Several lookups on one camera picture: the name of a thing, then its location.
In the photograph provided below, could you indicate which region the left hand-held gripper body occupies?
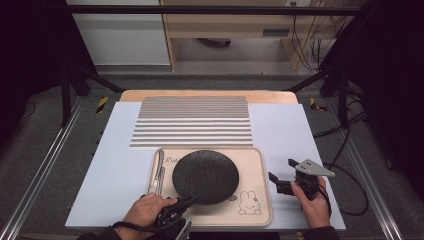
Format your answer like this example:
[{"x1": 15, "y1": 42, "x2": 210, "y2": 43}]
[{"x1": 154, "y1": 203, "x2": 194, "y2": 240}]

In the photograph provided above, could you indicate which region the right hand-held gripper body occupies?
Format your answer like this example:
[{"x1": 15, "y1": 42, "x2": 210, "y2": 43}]
[{"x1": 276, "y1": 159, "x2": 336, "y2": 201}]

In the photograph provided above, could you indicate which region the beige tray with rabbit print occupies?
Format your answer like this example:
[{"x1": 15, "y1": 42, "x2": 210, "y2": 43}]
[{"x1": 142, "y1": 146, "x2": 273, "y2": 228}]

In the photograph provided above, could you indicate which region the black textured plate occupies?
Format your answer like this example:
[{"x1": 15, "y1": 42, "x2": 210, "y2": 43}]
[{"x1": 171, "y1": 149, "x2": 240, "y2": 206}]

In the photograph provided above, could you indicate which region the silver table knife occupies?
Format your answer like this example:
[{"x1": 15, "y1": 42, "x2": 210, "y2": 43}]
[{"x1": 148, "y1": 148, "x2": 166, "y2": 195}]

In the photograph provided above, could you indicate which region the person's left hand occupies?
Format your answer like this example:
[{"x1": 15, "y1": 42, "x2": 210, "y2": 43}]
[{"x1": 114, "y1": 193, "x2": 178, "y2": 240}]

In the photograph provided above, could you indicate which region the person's right hand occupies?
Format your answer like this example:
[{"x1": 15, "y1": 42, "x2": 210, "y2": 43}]
[{"x1": 291, "y1": 176, "x2": 331, "y2": 230}]

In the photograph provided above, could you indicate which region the yellow black tape marker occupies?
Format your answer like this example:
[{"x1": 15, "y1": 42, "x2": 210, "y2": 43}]
[
  {"x1": 95, "y1": 95, "x2": 110, "y2": 114},
  {"x1": 309, "y1": 96, "x2": 329, "y2": 113}
]

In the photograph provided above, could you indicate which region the grey striped placemat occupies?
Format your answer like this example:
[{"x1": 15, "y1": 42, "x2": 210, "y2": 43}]
[{"x1": 129, "y1": 95, "x2": 254, "y2": 149}]

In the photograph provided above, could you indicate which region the black metal stand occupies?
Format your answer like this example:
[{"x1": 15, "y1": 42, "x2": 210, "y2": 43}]
[
  {"x1": 283, "y1": 65, "x2": 352, "y2": 130},
  {"x1": 59, "y1": 62, "x2": 125, "y2": 128}
]

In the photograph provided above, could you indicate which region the white table cover sheet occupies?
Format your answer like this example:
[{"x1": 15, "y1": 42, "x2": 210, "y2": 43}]
[{"x1": 64, "y1": 101, "x2": 347, "y2": 232}]

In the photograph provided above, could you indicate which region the dark curtain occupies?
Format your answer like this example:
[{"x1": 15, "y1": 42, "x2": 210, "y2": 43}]
[
  {"x1": 319, "y1": 0, "x2": 424, "y2": 194},
  {"x1": 0, "y1": 0, "x2": 98, "y2": 149}
]

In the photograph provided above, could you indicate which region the light wooden desk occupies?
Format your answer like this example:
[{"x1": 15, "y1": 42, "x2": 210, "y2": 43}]
[{"x1": 159, "y1": 0, "x2": 368, "y2": 72}]

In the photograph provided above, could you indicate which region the white cabinet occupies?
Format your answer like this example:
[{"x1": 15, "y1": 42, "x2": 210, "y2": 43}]
[{"x1": 65, "y1": 0, "x2": 171, "y2": 66}]

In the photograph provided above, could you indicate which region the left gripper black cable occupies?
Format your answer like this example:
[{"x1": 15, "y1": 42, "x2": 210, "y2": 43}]
[{"x1": 111, "y1": 220, "x2": 162, "y2": 234}]

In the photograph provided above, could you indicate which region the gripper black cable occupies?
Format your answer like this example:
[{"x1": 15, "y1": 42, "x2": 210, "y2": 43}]
[
  {"x1": 111, "y1": 220, "x2": 162, "y2": 234},
  {"x1": 318, "y1": 162, "x2": 370, "y2": 218}
]

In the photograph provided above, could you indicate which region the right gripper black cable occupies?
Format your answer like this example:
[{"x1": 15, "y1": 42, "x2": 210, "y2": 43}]
[{"x1": 318, "y1": 162, "x2": 370, "y2": 218}]

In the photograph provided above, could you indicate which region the black floor cable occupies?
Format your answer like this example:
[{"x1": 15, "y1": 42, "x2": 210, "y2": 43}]
[{"x1": 313, "y1": 111, "x2": 368, "y2": 140}]

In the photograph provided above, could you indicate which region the aluminium floor rail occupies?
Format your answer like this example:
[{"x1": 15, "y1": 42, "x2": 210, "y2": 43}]
[
  {"x1": 0, "y1": 99, "x2": 85, "y2": 240},
  {"x1": 324, "y1": 99, "x2": 406, "y2": 240}
]

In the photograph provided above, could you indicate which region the hanging black cable bundle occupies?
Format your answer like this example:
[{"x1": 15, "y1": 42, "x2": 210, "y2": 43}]
[{"x1": 289, "y1": 1, "x2": 336, "y2": 73}]

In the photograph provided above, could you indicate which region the black horizontal frame bar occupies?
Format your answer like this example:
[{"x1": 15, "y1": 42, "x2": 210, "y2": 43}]
[{"x1": 64, "y1": 4, "x2": 363, "y2": 17}]

